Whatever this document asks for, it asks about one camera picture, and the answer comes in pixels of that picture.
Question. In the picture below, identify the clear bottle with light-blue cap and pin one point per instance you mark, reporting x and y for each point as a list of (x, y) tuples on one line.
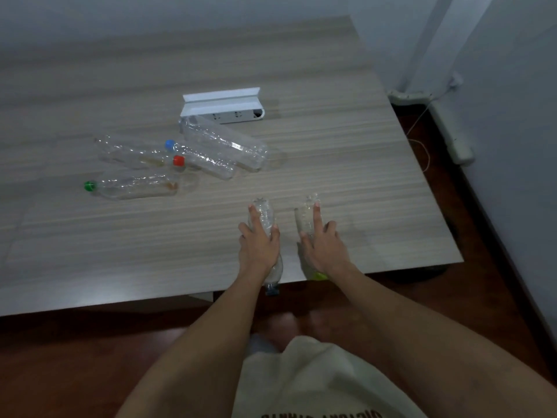
[(204, 160)]

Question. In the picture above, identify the cream printed shirt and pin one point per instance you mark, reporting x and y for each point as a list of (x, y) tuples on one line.
[(322, 383)]

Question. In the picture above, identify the person's right thumb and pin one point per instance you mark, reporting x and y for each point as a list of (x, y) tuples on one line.
[(306, 242)]

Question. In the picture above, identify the clear bottle with yellow cap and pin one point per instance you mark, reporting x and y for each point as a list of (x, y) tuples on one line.
[(304, 218)]

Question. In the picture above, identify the person's right middle finger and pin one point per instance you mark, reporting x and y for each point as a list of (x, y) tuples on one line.
[(331, 229)]

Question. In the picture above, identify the clear bottle with dark-blue cap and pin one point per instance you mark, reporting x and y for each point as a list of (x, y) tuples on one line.
[(266, 211)]

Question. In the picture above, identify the clear bottle with green cap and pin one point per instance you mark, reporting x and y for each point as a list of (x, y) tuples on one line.
[(135, 187)]

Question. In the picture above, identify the clear bottle with red cap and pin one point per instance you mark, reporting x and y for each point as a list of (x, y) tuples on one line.
[(130, 153)]

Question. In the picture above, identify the person's right hand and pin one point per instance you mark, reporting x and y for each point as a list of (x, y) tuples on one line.
[(325, 254)]

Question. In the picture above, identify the person's left thumb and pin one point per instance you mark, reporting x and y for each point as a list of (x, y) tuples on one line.
[(276, 235)]

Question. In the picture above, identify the large clear capless bottle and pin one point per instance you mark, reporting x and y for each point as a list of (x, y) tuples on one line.
[(226, 141)]

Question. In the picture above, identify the white power strip in packaging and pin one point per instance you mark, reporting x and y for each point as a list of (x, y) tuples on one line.
[(237, 115)]

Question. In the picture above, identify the person's right forearm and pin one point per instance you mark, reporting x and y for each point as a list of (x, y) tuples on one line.
[(426, 348)]

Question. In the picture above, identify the open white cardboard box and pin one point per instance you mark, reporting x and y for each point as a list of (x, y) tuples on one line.
[(217, 100)]

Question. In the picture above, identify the person's left forearm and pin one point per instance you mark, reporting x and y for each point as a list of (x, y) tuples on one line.
[(204, 343)]

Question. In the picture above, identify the white vertical wall pipe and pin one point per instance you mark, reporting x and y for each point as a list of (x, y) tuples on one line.
[(428, 39)]

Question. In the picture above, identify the person's left hand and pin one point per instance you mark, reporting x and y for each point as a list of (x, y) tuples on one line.
[(257, 252)]

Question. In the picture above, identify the person's left middle finger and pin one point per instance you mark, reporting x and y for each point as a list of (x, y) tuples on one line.
[(245, 230)]

